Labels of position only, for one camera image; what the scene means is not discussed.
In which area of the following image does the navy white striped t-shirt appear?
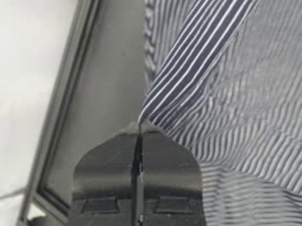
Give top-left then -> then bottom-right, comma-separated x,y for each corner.
136,0 -> 302,226

